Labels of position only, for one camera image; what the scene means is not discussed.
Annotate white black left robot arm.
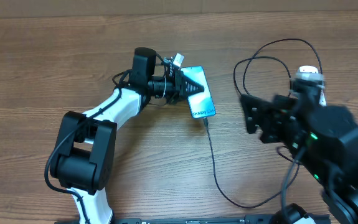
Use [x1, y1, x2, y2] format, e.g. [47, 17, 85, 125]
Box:
[44, 47, 206, 223]

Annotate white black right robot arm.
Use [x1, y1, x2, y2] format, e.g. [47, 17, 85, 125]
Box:
[240, 95, 358, 223]

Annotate white power strip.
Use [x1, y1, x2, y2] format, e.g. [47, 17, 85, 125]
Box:
[296, 65, 327, 106]

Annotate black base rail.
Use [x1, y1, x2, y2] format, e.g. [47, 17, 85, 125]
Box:
[54, 213, 332, 224]

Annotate brown cardboard wall panel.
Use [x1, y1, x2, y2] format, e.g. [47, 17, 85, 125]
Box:
[0, 0, 358, 18]

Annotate blue Galaxy smartphone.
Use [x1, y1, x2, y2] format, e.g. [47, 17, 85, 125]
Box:
[181, 66, 216, 119]

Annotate black USB charger cable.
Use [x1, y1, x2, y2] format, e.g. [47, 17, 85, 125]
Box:
[202, 38, 324, 209]

